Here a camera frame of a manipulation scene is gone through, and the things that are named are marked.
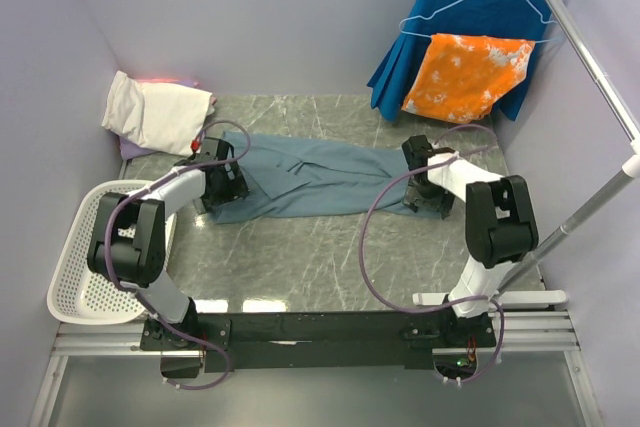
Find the white folded t shirt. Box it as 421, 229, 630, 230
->
102, 71, 216, 156

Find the orange white tie-dye cloth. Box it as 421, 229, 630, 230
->
401, 34, 535, 124

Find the aluminium rail frame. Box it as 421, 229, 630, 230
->
28, 311, 604, 426

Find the silver clothes rack frame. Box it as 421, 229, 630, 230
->
498, 0, 639, 294

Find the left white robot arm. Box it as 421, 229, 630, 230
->
87, 137, 249, 349

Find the white plastic laundry basket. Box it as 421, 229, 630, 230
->
47, 180, 188, 326

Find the light blue wire hanger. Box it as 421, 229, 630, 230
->
398, 0, 558, 39

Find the blue pleated skirt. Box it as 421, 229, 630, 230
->
367, 0, 550, 121

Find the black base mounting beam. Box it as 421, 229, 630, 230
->
140, 309, 497, 378

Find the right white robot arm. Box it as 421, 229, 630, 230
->
402, 135, 539, 346

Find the grey-blue t shirt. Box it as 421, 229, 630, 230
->
212, 132, 408, 224

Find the pink folded t shirt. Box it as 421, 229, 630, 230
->
137, 78, 199, 88

